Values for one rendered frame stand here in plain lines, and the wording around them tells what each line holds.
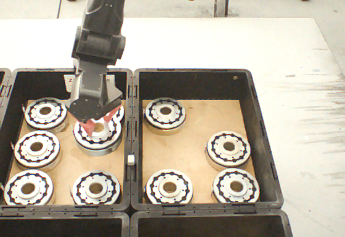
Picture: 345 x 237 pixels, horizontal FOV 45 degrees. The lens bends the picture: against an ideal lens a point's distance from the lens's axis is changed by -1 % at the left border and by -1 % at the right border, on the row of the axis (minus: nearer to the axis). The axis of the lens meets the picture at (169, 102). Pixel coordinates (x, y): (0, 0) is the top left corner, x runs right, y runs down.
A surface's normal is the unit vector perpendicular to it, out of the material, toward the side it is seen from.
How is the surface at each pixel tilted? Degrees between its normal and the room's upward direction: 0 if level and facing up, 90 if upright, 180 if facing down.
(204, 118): 0
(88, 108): 92
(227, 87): 90
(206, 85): 90
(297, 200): 0
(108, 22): 88
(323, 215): 0
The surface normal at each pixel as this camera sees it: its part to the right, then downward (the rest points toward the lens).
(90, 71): 0.32, -0.64
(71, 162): 0.04, -0.69
